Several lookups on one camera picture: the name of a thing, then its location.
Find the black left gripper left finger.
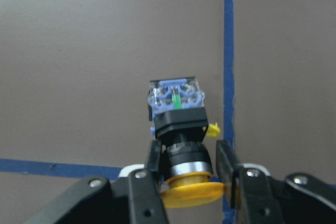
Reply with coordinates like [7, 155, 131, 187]
[118, 140, 169, 223]

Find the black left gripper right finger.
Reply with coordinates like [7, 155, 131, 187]
[216, 140, 285, 223]

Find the yellow push button switch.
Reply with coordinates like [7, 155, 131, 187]
[147, 77, 225, 208]

